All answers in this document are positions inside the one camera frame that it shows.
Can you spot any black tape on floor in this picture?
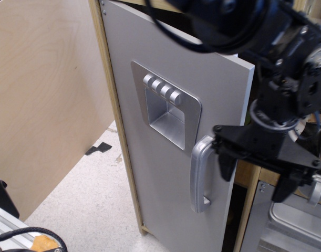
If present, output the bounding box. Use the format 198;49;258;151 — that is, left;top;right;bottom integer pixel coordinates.
85;142;112;156

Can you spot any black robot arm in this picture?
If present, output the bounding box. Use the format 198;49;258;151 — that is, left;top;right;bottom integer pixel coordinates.
156;1;321;203

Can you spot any orange tape piece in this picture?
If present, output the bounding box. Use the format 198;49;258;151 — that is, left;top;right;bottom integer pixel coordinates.
30;235;59;251

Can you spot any silver oven door handle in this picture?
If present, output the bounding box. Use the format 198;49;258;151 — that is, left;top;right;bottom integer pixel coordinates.
268;203;321;246

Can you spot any plywood side board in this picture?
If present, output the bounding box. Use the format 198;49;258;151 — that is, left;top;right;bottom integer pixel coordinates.
0;1;114;220

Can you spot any black braided cable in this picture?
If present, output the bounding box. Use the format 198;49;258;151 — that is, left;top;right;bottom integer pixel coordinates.
0;227;67;252

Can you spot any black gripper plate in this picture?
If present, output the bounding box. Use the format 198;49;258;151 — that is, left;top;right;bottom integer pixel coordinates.
213;123;321;203

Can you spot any silver dispenser panel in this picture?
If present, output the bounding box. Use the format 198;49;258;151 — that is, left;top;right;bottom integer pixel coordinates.
130;61;202;155

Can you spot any silver fridge door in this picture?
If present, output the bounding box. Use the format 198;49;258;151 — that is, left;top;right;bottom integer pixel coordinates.
101;1;254;251

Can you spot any silver oven knob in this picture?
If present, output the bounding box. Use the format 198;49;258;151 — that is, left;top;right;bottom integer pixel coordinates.
298;174;321;206

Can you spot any wooden kitchen cabinet frame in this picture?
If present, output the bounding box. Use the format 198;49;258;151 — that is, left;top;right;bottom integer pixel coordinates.
88;0;321;252

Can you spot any silver oven door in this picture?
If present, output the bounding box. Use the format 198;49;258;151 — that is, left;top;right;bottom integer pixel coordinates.
241;181;321;251

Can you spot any black box at left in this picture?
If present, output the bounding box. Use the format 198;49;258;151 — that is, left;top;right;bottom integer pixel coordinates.
0;179;19;218

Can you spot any silver fridge door handle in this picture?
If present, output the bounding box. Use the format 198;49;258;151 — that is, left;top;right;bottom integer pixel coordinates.
190;135;215;213

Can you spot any aluminium extrusion rail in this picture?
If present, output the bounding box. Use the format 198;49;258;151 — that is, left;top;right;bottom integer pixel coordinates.
0;208;40;250

